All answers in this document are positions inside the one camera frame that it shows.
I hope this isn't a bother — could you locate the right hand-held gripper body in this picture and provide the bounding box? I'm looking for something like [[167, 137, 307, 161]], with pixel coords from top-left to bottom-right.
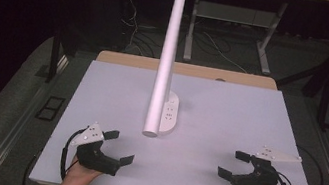
[[229, 140, 305, 185]]

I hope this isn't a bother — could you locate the person's left hand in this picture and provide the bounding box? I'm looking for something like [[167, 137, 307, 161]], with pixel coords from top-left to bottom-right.
[[63, 154, 105, 185]]

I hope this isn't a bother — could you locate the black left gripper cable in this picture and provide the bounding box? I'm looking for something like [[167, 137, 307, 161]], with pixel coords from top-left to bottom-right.
[[57, 124, 88, 184]]

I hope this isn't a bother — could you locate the white floor cable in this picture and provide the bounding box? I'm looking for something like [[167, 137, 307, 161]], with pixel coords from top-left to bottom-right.
[[107, 0, 145, 48], [196, 30, 254, 75]]

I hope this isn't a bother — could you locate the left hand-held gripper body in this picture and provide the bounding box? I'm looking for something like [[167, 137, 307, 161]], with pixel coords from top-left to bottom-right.
[[66, 118, 128, 178]]

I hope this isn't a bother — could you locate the desk with grey metal legs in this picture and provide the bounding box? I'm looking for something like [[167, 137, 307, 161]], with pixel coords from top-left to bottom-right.
[[170, 0, 329, 87]]

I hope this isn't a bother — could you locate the white desk lamp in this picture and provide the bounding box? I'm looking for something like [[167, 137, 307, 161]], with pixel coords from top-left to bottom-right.
[[141, 0, 199, 142]]

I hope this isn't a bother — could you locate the black floor cable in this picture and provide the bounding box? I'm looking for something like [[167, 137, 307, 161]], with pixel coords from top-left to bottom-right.
[[291, 144, 329, 185]]

